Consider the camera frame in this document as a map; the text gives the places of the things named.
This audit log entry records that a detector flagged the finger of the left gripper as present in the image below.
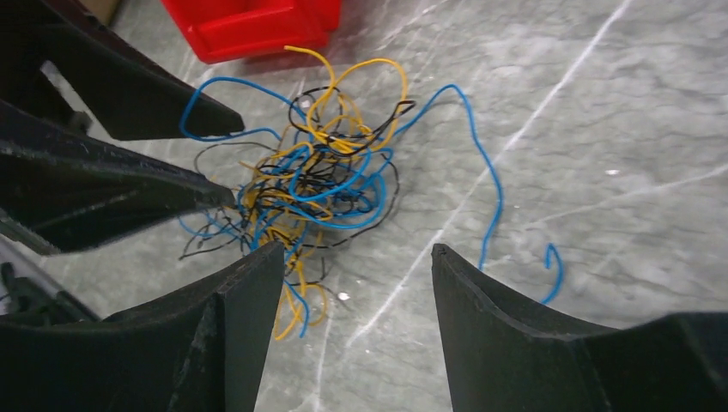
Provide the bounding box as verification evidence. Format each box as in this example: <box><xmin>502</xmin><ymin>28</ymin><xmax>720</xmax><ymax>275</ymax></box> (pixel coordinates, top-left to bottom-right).
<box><xmin>1</xmin><ymin>102</ymin><xmax>234</xmax><ymax>256</ymax></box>
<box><xmin>1</xmin><ymin>1</ymin><xmax>245</xmax><ymax>141</ymax></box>

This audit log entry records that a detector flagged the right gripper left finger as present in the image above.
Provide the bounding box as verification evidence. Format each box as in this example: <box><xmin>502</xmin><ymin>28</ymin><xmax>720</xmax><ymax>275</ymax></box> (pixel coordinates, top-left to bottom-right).
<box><xmin>1</xmin><ymin>241</ymin><xmax>283</xmax><ymax>411</ymax></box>

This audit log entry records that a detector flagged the red plastic bin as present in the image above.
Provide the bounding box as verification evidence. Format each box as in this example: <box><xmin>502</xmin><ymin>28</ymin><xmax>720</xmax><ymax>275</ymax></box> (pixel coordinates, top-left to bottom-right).
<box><xmin>161</xmin><ymin>0</ymin><xmax>342</xmax><ymax>64</ymax></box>

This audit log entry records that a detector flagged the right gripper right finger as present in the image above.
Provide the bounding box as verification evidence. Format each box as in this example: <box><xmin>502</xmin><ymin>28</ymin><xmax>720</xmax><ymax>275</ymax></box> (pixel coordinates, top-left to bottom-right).
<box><xmin>432</xmin><ymin>244</ymin><xmax>727</xmax><ymax>411</ymax></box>

